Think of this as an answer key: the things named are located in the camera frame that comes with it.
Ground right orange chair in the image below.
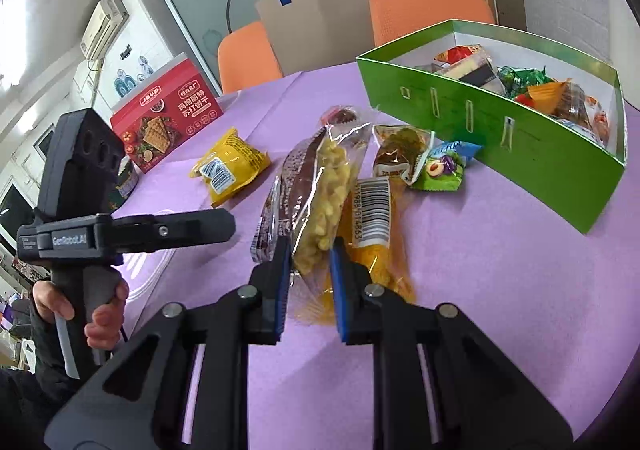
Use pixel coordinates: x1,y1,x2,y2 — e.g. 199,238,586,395
369,0,496,46

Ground green pea snack packet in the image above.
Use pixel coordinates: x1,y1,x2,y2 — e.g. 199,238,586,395
498,66,553,99

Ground small red candy packet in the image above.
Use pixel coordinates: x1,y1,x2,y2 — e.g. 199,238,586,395
320,106,358,126

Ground purple tablecloth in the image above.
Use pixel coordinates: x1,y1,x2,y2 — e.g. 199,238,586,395
122,65,639,449

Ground orange vegetable snack packet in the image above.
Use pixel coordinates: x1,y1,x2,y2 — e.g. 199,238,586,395
515,80,570,115

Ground red cracker box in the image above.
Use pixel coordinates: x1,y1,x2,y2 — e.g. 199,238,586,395
111,54,224,173

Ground orange chair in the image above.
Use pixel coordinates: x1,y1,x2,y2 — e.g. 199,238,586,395
369,0,496,46
218,21,283,94

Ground brown pickle snack packet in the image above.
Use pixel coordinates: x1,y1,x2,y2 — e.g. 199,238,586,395
372,124,435,186

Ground green plum snack packet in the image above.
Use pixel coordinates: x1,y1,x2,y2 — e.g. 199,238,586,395
411,140,483,192

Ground yellow snack bag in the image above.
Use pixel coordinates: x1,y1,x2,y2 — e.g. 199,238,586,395
189,127,271,207

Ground orange clear snack bag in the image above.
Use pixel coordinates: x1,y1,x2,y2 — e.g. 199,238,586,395
291,176,416,325

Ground green open box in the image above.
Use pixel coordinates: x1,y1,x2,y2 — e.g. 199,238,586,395
357,19,627,233

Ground brown clear small packet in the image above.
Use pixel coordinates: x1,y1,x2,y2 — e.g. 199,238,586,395
552,82,592,131

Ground brown cardboard sheet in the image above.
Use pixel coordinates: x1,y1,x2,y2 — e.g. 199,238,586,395
256,0,374,76

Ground red snack packet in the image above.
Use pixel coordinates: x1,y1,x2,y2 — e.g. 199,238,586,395
434,44,485,66

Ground red white small packet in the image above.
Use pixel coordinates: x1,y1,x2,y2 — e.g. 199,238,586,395
585,96,611,147

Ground white air conditioner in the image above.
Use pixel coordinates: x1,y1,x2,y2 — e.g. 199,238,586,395
80,0,129,62

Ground brown clear snack bag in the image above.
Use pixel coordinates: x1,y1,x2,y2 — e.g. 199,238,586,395
249,122,374,276

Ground left orange chair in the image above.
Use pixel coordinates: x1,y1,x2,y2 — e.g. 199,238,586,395
218,21,283,94

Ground person's left hand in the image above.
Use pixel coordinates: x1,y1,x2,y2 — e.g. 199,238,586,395
30,278,130,352

